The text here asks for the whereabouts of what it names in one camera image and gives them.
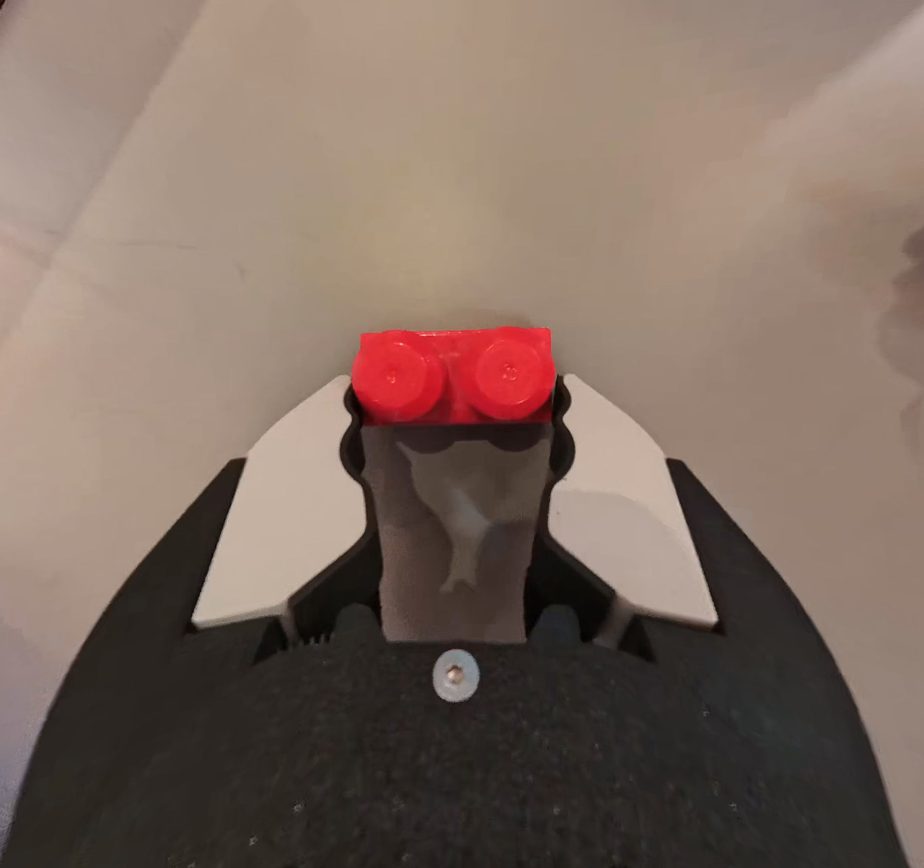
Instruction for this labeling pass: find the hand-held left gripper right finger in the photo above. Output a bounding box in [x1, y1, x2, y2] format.
[527, 374, 720, 647]

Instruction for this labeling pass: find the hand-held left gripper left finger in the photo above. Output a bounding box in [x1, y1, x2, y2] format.
[189, 376, 381, 647]

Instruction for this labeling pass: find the red two-stud toy block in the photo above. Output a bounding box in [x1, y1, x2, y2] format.
[352, 326, 558, 427]

